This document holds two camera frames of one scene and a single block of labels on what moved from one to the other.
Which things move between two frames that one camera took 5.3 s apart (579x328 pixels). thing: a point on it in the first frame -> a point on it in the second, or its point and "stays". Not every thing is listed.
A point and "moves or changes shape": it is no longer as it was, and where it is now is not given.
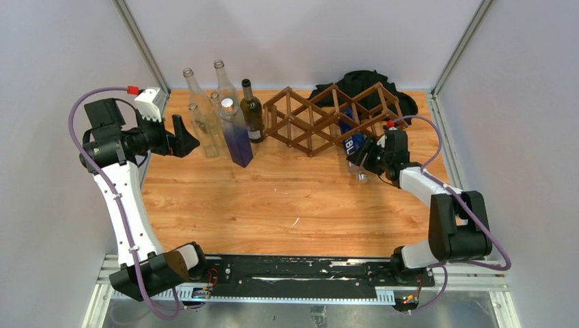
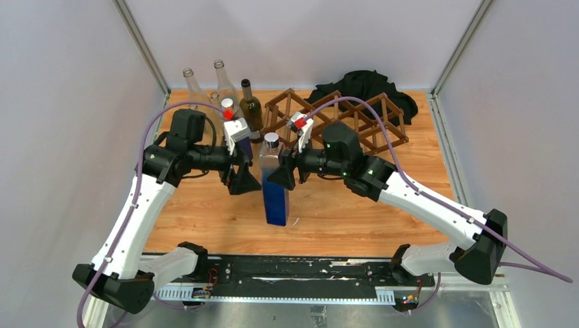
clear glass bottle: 226,87 stays
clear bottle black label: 201,103 stays
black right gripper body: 377,158 -> 315,161
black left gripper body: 150,135 -> 216,158
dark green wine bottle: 251,113 stays
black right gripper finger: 358,156 -> 283,175
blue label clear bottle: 237,133 stays
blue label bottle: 353,139 moves or changes shape
